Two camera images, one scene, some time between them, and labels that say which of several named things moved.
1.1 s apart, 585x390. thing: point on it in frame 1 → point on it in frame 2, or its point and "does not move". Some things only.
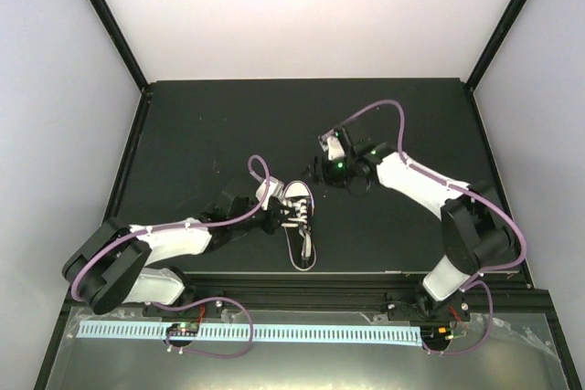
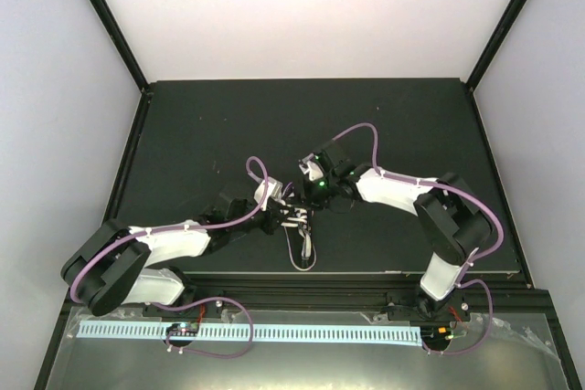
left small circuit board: x=184 y=330 does not move
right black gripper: x=321 y=173 → x=308 y=200
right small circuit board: x=436 y=333 does not move
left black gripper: x=275 y=216 does not move
